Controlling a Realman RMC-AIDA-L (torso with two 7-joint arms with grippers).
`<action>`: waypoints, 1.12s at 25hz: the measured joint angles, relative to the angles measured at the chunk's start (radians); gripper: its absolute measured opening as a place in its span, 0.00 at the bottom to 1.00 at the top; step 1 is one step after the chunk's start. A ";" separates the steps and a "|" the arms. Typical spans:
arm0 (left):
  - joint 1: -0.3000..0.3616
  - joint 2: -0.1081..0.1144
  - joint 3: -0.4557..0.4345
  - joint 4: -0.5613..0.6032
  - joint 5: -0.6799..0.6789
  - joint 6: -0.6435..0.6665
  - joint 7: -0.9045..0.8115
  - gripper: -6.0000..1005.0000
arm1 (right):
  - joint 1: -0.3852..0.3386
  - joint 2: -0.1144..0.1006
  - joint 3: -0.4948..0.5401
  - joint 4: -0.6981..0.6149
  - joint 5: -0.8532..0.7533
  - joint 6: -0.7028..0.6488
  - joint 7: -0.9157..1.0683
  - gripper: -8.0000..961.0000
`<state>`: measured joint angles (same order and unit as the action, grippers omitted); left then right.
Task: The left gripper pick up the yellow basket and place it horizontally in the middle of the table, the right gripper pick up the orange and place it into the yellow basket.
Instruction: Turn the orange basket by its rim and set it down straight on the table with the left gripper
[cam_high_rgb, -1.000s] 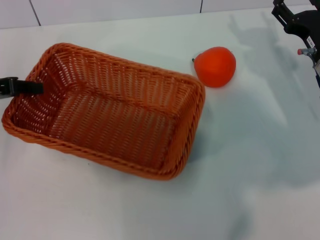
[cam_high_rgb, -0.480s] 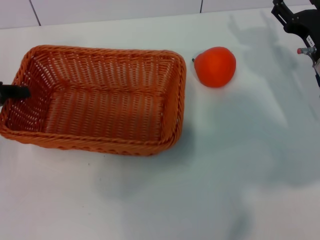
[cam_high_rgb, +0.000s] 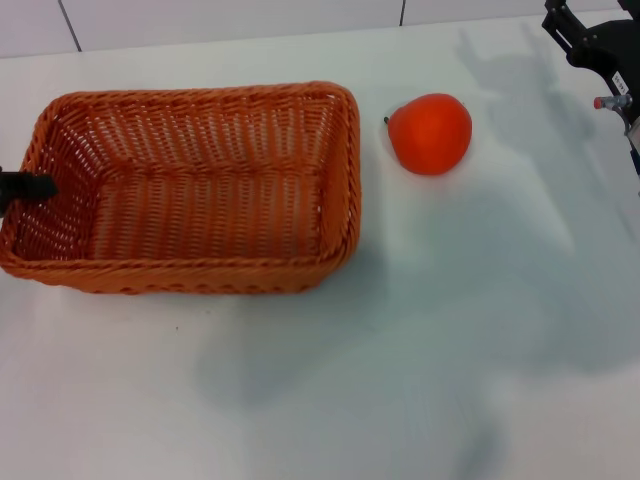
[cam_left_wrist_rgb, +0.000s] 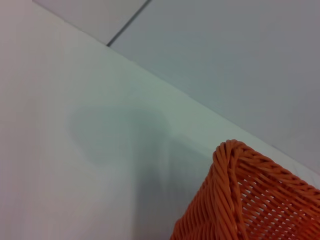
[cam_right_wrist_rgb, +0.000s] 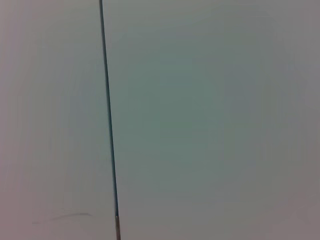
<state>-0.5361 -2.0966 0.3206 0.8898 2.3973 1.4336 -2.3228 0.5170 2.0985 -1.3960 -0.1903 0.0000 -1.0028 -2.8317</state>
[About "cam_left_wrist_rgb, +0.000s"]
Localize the orange woven plastic basket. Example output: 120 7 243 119
169 139 320 240

